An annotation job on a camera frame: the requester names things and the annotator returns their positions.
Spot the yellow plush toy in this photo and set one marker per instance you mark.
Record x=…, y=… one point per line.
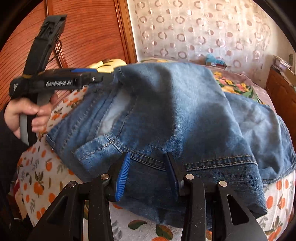
x=107, y=66

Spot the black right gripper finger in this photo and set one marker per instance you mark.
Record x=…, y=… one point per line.
x=104, y=78

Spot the wooden louvered wardrobe door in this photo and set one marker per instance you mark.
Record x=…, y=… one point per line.
x=94, y=31

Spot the sheer patterned curtain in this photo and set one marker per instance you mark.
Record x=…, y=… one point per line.
x=237, y=33

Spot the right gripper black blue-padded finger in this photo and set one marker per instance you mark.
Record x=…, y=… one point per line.
x=189, y=192
x=107, y=187

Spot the blue denim jeans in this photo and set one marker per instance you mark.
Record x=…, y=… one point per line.
x=151, y=109

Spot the clutter pile on cabinet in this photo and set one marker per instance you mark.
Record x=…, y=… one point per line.
x=281, y=67

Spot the person's left hand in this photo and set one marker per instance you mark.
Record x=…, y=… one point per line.
x=20, y=106

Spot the orange-print white bed sheet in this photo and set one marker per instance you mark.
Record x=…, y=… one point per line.
x=42, y=175

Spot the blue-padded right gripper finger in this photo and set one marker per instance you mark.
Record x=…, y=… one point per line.
x=83, y=70

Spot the black sleeved left forearm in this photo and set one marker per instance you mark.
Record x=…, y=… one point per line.
x=11, y=150

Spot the wooden side cabinet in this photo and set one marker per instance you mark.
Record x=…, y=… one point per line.
x=283, y=98

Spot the teal item on box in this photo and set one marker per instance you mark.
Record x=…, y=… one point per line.
x=210, y=60

